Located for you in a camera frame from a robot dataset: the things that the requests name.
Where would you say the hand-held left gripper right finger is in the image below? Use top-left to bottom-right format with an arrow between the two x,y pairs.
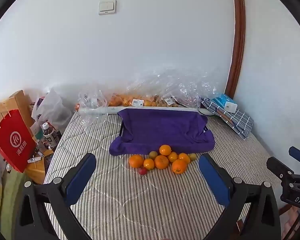
199,153 -> 282,240

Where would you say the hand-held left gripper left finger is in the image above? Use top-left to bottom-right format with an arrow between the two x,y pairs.
13,152 -> 97,240

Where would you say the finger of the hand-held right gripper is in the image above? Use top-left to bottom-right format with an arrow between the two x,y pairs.
266,156 -> 295,181
288,146 -> 300,174

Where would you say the purple towel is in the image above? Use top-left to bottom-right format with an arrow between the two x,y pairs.
109,108 -> 215,156

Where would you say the clear bag of brown fruits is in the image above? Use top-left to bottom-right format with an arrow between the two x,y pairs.
145,67 -> 218,108

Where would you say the wooden nightstand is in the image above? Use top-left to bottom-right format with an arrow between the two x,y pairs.
25,150 -> 56,185

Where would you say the dark drink bottle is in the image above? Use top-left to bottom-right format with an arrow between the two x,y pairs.
42,122 -> 61,152

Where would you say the blue checked cloth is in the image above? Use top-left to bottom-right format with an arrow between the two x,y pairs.
200,97 -> 255,140

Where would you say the brown wooden strip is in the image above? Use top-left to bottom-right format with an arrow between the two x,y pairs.
219,112 -> 237,127

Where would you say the striped bed sheet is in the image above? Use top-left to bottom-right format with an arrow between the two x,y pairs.
43,110 -> 282,240

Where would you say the white round pad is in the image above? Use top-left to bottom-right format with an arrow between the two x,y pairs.
198,107 -> 217,117

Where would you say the yellow green blanket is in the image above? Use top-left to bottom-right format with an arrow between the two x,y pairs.
0,170 -> 31,230

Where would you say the crumpled clear plastic bag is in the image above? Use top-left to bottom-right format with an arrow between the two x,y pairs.
77,90 -> 109,133

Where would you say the white long board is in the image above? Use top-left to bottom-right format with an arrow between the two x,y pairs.
79,106 -> 201,114

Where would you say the white charger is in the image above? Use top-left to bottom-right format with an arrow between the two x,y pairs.
224,102 -> 238,113

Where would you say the white plastic bag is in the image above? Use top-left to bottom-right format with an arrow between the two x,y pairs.
31,87 -> 73,133

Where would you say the red paper bag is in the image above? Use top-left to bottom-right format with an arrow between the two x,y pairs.
0,109 -> 37,173

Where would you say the blue and white box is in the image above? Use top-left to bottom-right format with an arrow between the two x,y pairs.
212,94 -> 234,108

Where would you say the clear bag of oranges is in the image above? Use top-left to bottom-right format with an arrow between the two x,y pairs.
107,80 -> 150,107

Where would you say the brown wooden door frame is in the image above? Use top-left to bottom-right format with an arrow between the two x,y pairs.
224,0 -> 246,98

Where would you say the white light switch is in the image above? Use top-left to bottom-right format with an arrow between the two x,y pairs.
98,0 -> 117,15

